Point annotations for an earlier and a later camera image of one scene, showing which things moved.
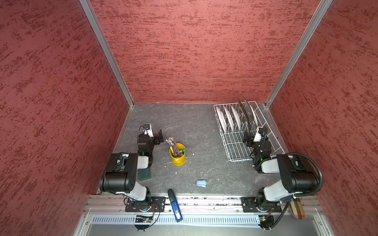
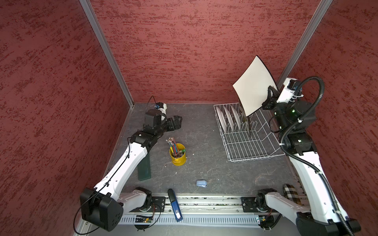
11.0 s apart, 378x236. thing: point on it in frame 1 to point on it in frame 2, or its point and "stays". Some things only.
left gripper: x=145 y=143 to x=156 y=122
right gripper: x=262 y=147 to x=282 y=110
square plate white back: x=252 y=125 to x=251 y=86
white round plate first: x=222 y=119 stays
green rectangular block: x=144 y=174 stays
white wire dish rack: x=244 y=128 stays
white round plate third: x=236 y=117 stays
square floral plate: x=244 y=118 stays
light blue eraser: x=202 y=183 stays
